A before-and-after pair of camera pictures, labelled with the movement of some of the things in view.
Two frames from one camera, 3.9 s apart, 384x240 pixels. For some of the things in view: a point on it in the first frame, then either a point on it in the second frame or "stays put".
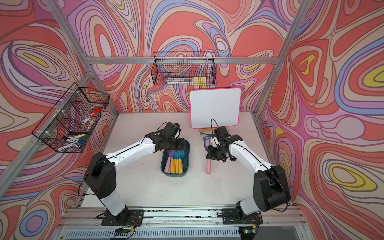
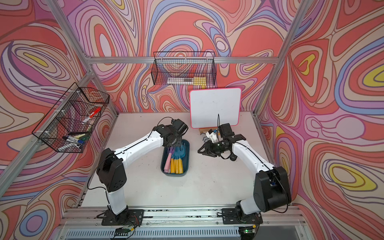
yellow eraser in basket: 200,81 stays put
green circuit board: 122,231 stays put
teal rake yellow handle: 181,155 stays put
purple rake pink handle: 207,143 -> 167,165
